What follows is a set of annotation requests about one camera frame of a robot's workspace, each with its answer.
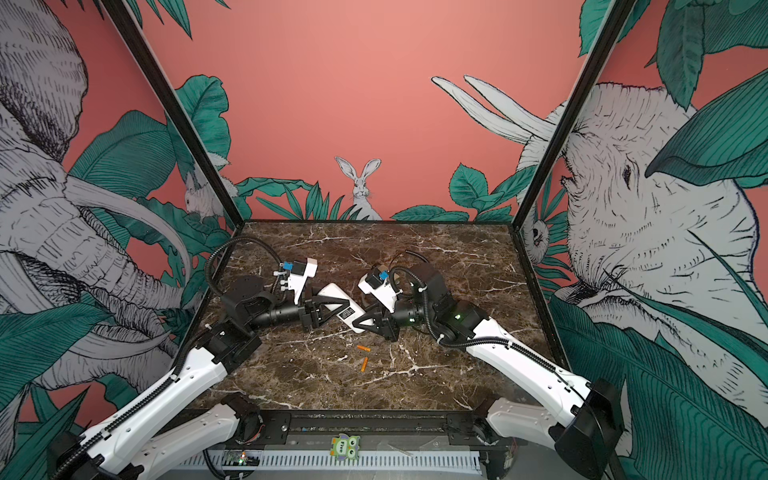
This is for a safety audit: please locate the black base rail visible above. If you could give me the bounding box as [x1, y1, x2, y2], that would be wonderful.
[247, 410, 501, 448]

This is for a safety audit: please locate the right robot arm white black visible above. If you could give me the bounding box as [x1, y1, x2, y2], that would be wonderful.
[352, 259, 626, 479]

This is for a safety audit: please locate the white slotted cable duct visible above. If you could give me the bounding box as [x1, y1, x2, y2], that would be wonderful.
[209, 450, 484, 474]

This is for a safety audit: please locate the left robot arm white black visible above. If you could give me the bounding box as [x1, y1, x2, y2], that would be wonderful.
[47, 236, 362, 479]

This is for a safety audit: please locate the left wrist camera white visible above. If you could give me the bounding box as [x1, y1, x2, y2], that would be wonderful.
[273, 257, 318, 304]

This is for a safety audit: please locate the small circuit board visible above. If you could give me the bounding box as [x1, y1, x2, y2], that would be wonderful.
[222, 450, 261, 468]

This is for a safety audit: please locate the white red remote control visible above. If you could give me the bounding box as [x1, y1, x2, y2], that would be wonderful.
[318, 283, 365, 333]

